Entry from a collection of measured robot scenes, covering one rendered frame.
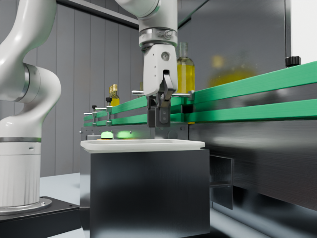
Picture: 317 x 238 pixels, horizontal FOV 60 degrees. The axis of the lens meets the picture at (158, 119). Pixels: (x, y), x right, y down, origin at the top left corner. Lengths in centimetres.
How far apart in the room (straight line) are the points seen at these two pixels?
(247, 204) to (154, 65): 52
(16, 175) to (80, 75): 280
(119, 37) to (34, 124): 326
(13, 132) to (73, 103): 265
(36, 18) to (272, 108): 68
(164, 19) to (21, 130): 50
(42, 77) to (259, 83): 62
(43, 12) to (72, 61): 266
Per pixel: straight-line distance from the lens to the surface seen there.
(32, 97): 89
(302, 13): 73
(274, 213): 81
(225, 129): 58
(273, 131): 48
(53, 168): 339
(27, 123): 86
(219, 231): 85
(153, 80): 56
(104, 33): 390
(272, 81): 51
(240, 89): 58
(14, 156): 85
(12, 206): 86
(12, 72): 84
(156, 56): 57
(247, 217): 90
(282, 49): 74
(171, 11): 61
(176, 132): 70
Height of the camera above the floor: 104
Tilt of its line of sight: 2 degrees up
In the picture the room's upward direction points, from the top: straight up
